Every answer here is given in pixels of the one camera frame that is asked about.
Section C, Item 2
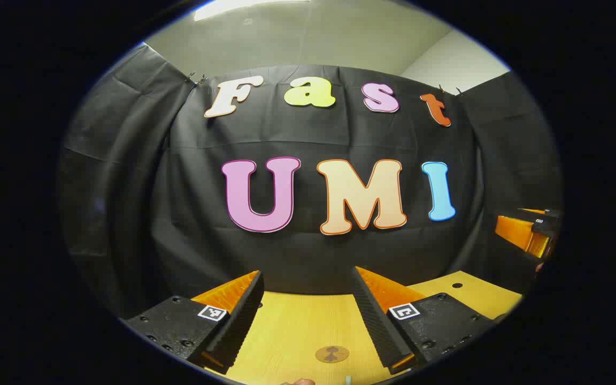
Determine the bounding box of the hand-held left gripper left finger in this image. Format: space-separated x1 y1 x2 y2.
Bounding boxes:
121 270 265 375

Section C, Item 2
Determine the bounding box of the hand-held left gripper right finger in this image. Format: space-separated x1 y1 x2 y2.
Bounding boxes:
352 266 493 375

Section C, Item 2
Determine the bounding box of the wooden desktop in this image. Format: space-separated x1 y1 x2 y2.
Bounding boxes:
206 270 522 385

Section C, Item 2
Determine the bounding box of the black backdrop cloth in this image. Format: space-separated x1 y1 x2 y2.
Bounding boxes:
59 43 563 321

